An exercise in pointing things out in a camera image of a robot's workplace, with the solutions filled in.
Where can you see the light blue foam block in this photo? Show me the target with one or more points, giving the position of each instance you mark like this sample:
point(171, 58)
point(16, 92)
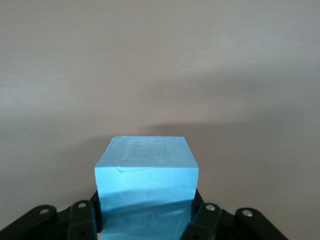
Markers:
point(147, 180)

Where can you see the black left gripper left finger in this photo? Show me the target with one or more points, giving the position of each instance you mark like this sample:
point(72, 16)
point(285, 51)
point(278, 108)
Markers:
point(50, 225)

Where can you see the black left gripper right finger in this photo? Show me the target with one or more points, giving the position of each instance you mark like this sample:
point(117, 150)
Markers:
point(225, 225)

